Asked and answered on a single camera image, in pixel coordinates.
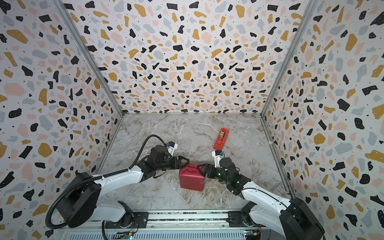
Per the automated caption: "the black corrugated cable conduit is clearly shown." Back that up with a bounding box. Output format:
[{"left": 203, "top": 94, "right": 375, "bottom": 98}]
[{"left": 44, "top": 134, "right": 167, "bottom": 230}]

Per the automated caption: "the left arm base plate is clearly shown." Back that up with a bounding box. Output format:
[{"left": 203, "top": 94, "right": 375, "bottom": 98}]
[{"left": 105, "top": 201, "right": 149, "bottom": 230}]

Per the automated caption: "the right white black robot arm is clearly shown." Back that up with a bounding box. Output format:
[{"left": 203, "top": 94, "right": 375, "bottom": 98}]
[{"left": 198, "top": 158, "right": 325, "bottom": 240}]

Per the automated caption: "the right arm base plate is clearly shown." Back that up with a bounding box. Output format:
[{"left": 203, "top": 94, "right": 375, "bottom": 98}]
[{"left": 226, "top": 202, "right": 263, "bottom": 228}]

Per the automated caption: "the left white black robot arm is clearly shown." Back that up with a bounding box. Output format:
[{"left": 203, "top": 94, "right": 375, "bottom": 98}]
[{"left": 46, "top": 142, "right": 190, "bottom": 229}]

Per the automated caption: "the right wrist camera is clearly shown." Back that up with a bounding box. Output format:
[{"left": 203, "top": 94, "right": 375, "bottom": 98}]
[{"left": 212, "top": 150, "right": 225, "bottom": 168}]

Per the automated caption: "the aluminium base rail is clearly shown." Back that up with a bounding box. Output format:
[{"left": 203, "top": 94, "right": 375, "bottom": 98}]
[{"left": 58, "top": 210, "right": 287, "bottom": 240}]

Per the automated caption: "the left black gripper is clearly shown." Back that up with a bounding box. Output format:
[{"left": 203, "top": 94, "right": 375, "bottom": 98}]
[{"left": 155, "top": 155, "right": 189, "bottom": 172}]

